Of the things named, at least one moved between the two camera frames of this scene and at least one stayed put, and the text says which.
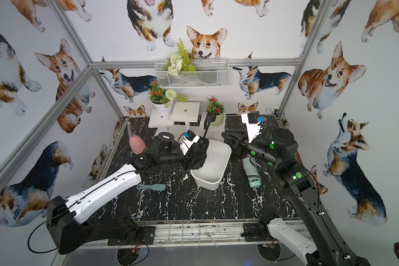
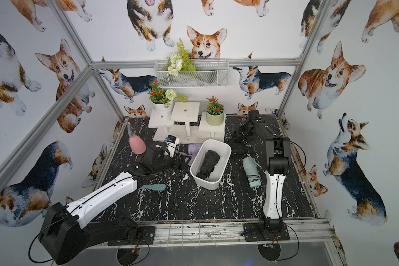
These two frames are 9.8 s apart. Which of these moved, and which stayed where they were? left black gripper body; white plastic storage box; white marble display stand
Moved: left black gripper body
Stayed: white marble display stand; white plastic storage box
